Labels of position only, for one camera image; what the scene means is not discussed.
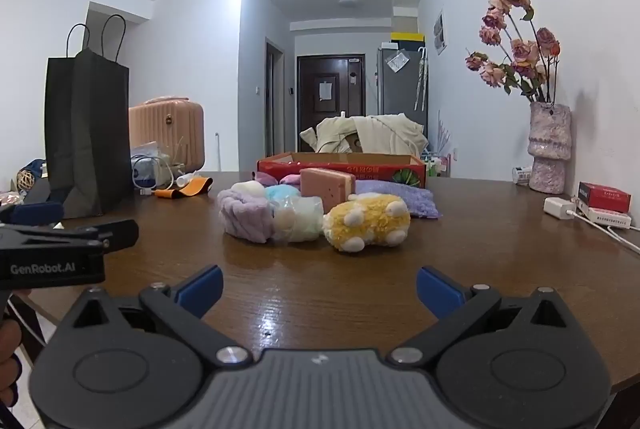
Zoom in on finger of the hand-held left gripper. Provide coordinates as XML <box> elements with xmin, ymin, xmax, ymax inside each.
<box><xmin>0</xmin><ymin>202</ymin><xmax>65</xmax><ymax>226</ymax></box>
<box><xmin>0</xmin><ymin>219</ymin><xmax>140</xmax><ymax>254</ymax></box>

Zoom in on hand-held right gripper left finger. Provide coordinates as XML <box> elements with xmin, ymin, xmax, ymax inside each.
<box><xmin>57</xmin><ymin>265</ymin><xmax>253</xmax><ymax>369</ymax></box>

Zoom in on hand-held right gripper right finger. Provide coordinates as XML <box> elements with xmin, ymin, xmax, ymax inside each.
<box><xmin>389</xmin><ymin>265</ymin><xmax>583</xmax><ymax>367</ymax></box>

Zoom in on purple towel headband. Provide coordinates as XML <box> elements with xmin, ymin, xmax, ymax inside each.
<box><xmin>217</xmin><ymin>188</ymin><xmax>274</xmax><ymax>244</ymax></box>

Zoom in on purple fuzzy cloth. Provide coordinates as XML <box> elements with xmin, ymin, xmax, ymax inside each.
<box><xmin>354</xmin><ymin>179</ymin><xmax>444</xmax><ymax>220</ymax></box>

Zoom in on yellow plush toy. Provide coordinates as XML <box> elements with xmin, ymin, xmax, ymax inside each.
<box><xmin>322</xmin><ymin>192</ymin><xmax>412</xmax><ymax>254</ymax></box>

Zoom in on cream round sponge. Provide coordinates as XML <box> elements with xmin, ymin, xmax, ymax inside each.
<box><xmin>230</xmin><ymin>180</ymin><xmax>266</xmax><ymax>198</ymax></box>

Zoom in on bagged pale green sponge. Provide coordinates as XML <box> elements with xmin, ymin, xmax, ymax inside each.
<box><xmin>272</xmin><ymin>196</ymin><xmax>325</xmax><ymax>244</ymax></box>

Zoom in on light blue puff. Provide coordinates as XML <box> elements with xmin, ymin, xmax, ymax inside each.
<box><xmin>264</xmin><ymin>185</ymin><xmax>303</xmax><ymax>206</ymax></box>

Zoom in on pink sponge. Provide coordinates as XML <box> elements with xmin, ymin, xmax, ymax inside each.
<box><xmin>300</xmin><ymin>168</ymin><xmax>357</xmax><ymax>214</ymax></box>

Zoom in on red cardboard box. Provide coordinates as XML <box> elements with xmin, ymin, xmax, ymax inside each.
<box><xmin>257</xmin><ymin>152</ymin><xmax>427</xmax><ymax>189</ymax></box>

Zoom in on person's left hand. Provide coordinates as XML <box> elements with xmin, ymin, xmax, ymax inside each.
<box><xmin>0</xmin><ymin>323</ymin><xmax>24</xmax><ymax>407</ymax></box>

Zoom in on dark blue bag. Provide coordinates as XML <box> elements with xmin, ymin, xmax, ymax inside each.
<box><xmin>12</xmin><ymin>158</ymin><xmax>51</xmax><ymax>196</ymax></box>

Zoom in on white and blue device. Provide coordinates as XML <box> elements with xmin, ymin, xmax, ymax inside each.
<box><xmin>131</xmin><ymin>142</ymin><xmax>187</xmax><ymax>196</ymax></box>

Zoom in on black paper bag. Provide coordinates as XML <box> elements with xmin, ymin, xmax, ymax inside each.
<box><xmin>44</xmin><ymin>14</ymin><xmax>134</xmax><ymax>219</ymax></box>

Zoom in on pink suitcase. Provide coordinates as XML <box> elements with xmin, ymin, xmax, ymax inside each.
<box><xmin>128</xmin><ymin>97</ymin><xmax>205</xmax><ymax>175</ymax></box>

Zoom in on trolley with bottles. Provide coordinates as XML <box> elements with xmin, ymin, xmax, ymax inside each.
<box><xmin>424</xmin><ymin>148</ymin><xmax>452</xmax><ymax>178</ymax></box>

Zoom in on beige coat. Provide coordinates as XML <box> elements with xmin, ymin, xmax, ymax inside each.
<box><xmin>300</xmin><ymin>114</ymin><xmax>430</xmax><ymax>155</ymax></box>

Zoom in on pink textured vase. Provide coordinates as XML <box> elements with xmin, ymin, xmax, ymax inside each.
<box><xmin>527</xmin><ymin>102</ymin><xmax>572</xmax><ymax>194</ymax></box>

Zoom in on white power strip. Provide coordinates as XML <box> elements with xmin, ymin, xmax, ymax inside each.
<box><xmin>575</xmin><ymin>204</ymin><xmax>634</xmax><ymax>229</ymax></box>

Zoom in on grey fridge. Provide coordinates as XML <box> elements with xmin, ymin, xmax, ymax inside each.
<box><xmin>376</xmin><ymin>46</ymin><xmax>429</xmax><ymax>126</ymax></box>

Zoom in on white umbrella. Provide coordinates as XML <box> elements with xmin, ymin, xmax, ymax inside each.
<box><xmin>413</xmin><ymin>48</ymin><xmax>429</xmax><ymax>112</ymax></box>

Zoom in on dark brown door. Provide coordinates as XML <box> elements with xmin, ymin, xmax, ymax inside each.
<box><xmin>296</xmin><ymin>55</ymin><xmax>366</xmax><ymax>137</ymax></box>

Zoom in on dried pink roses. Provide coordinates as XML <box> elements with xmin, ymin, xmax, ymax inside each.
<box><xmin>464</xmin><ymin>0</ymin><xmax>561</xmax><ymax>106</ymax></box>

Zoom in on yellow box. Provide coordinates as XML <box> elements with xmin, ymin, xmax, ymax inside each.
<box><xmin>390</xmin><ymin>32</ymin><xmax>425</xmax><ymax>50</ymax></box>

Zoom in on orange strap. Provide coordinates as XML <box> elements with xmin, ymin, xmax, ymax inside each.
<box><xmin>154</xmin><ymin>178</ymin><xmax>214</xmax><ymax>199</ymax></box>

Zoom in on white charger cable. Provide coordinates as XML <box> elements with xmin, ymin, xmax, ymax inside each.
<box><xmin>569</xmin><ymin>209</ymin><xmax>640</xmax><ymax>256</ymax></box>

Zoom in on interior doorway frame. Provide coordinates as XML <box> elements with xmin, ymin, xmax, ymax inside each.
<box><xmin>264</xmin><ymin>38</ymin><xmax>285</xmax><ymax>156</ymax></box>

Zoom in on wall poster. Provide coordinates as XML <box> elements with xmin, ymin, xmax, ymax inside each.
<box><xmin>433</xmin><ymin>10</ymin><xmax>447</xmax><ymax>56</ymax></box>

